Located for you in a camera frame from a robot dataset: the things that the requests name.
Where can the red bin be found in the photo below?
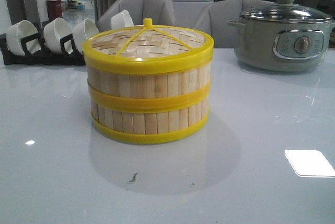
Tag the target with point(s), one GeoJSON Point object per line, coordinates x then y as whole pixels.
{"type": "Point", "coordinates": [54, 9]}

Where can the grey upholstered chair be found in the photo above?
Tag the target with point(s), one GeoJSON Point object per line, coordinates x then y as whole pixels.
{"type": "Point", "coordinates": [160, 11]}
{"type": "Point", "coordinates": [213, 19]}

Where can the white bowl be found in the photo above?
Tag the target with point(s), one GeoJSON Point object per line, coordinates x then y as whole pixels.
{"type": "Point", "coordinates": [53, 32]}
{"type": "Point", "coordinates": [121, 20]}
{"type": "Point", "coordinates": [16, 32]}
{"type": "Point", "coordinates": [83, 31]}

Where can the grey upholstered chair left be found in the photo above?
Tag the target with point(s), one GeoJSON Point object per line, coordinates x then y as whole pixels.
{"type": "Point", "coordinates": [160, 11]}

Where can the yellow woven bamboo steamer lid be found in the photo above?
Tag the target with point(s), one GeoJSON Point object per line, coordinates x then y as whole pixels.
{"type": "Point", "coordinates": [148, 49]}

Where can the grey-green electric cooking pot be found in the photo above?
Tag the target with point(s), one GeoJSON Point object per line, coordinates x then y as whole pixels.
{"type": "Point", "coordinates": [279, 46]}

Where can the black bowl rack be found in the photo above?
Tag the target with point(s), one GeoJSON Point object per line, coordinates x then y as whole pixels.
{"type": "Point", "coordinates": [69, 54]}

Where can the bamboo steamer drawer yellow rims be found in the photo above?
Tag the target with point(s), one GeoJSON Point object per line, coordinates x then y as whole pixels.
{"type": "Point", "coordinates": [150, 128]}

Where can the glass pot lid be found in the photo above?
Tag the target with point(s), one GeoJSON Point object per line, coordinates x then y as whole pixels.
{"type": "Point", "coordinates": [286, 11]}

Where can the grey upholstered chair right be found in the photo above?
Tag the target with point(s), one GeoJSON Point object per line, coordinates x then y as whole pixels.
{"type": "Point", "coordinates": [213, 19]}

